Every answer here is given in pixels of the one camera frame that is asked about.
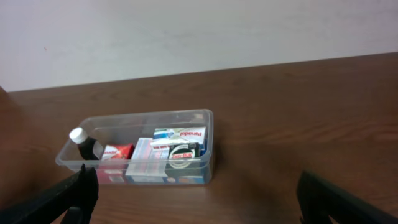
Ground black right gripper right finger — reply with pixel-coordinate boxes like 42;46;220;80
296;171;397;224

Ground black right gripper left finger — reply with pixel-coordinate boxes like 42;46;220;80
1;165;99;224

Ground red Panadol ActiFast box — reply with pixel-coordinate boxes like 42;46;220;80
96;144;134;184

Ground dark bottle white cap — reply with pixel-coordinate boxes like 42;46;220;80
69;127;104;160

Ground white blue medicine box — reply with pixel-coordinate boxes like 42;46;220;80
125;138;212;185

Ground clear plastic container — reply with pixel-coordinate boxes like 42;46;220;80
55;109;214;174

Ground dark green Zam-Buk box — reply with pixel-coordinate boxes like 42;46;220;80
165;142;201;178

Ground white blue Panadol box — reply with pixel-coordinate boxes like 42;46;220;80
150;127;206;151

